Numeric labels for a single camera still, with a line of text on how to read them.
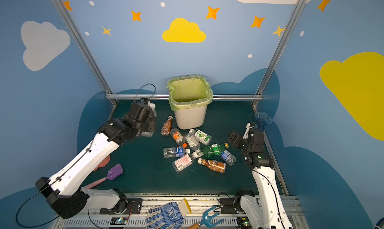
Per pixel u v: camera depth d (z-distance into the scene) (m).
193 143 0.91
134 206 0.75
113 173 0.85
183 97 1.07
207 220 0.71
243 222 0.71
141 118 0.52
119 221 0.70
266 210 0.41
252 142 0.58
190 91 1.04
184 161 0.86
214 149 0.90
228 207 0.73
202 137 0.97
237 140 0.69
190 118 1.01
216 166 0.83
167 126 1.00
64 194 0.39
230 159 0.87
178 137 0.96
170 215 0.72
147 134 0.68
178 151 0.88
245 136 0.69
